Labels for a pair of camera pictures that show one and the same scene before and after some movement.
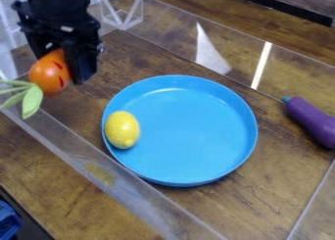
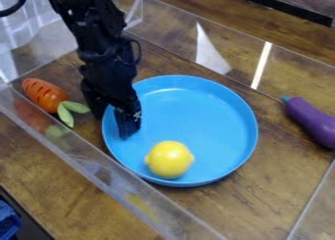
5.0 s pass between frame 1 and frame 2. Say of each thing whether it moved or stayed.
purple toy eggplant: stayed
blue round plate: stayed
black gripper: moved
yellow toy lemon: moved
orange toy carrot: moved
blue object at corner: stayed
